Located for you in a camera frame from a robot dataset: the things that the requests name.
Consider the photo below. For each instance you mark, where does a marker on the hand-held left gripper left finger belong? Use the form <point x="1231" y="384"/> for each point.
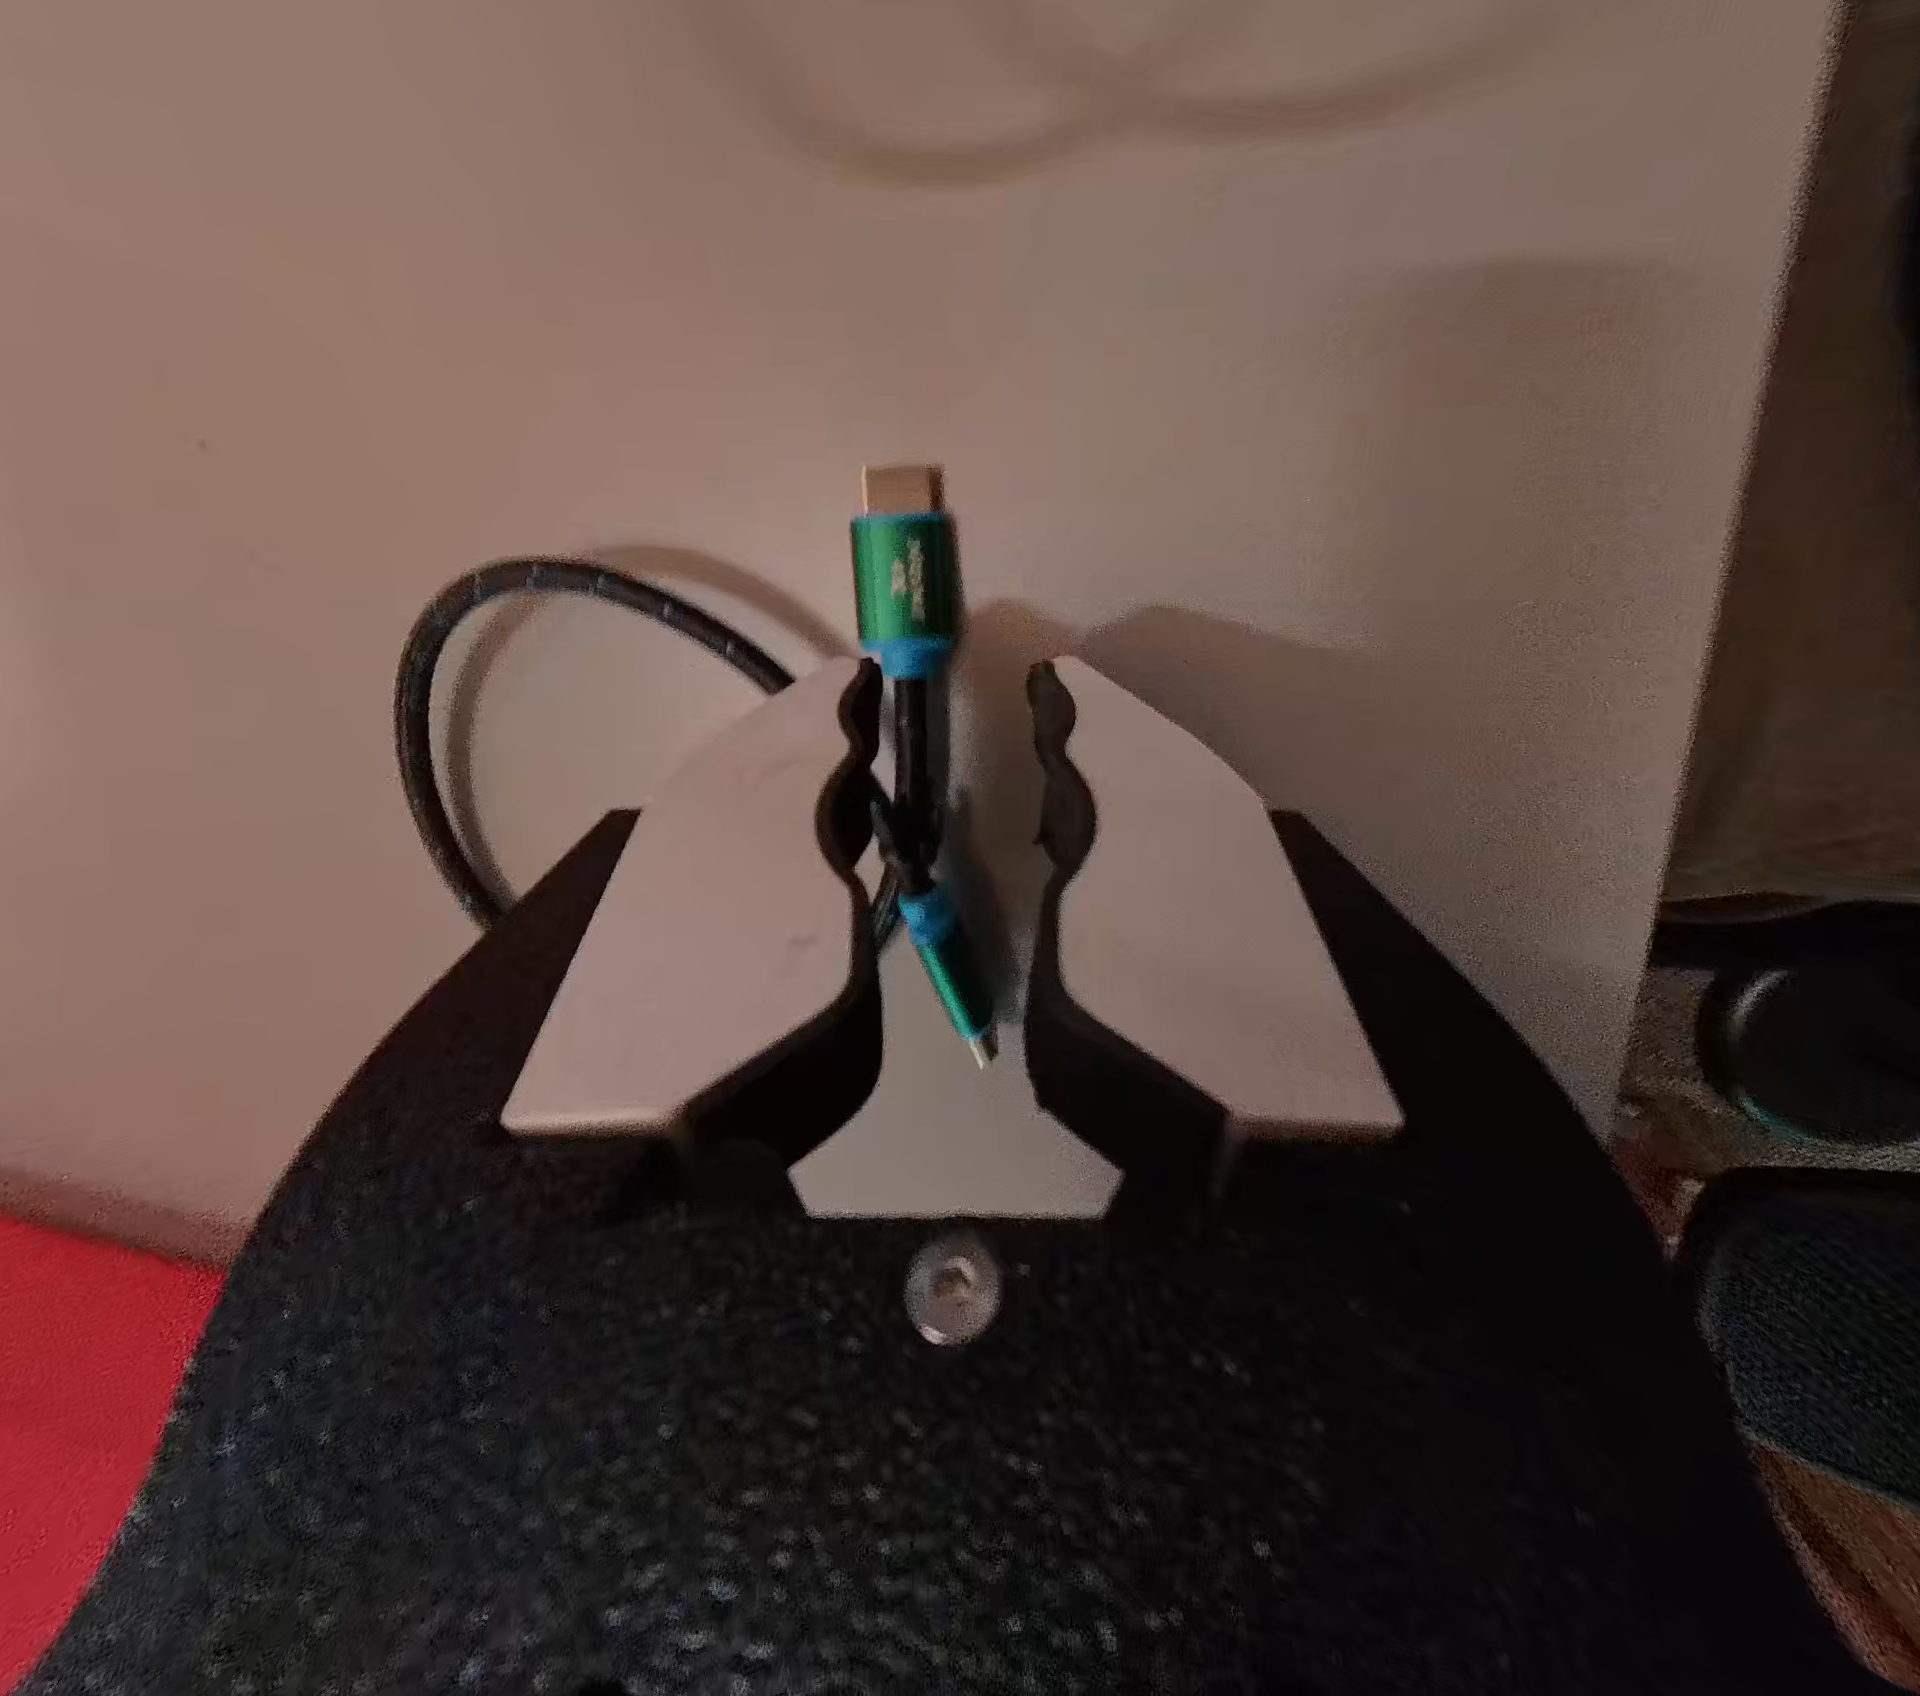
<point x="704" y="916"/>

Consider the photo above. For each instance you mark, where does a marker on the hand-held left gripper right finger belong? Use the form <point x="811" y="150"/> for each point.
<point x="1201" y="947"/>

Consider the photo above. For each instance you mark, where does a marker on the dark round object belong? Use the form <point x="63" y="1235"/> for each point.
<point x="1809" y="1037"/>

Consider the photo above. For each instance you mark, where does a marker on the red plastic bin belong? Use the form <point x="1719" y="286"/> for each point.
<point x="74" y="1396"/>

